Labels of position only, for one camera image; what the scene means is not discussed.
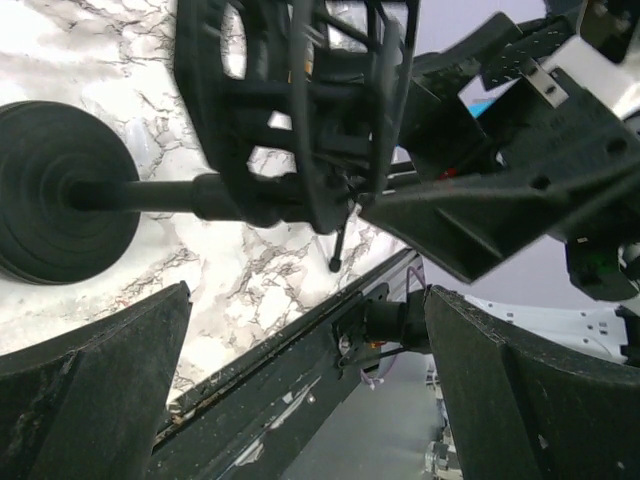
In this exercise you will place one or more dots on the black round-base shock-mount stand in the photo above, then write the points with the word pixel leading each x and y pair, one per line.
pixel 295 111

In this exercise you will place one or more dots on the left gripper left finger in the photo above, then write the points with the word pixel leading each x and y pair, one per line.
pixel 87 404

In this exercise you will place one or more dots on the black mounting rail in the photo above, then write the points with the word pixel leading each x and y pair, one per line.
pixel 251 419

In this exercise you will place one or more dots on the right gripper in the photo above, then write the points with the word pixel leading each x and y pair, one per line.
pixel 498 165

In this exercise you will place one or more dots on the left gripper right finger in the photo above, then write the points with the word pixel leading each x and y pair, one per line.
pixel 523 407

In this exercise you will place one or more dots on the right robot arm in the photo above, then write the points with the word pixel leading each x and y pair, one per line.
pixel 576 292

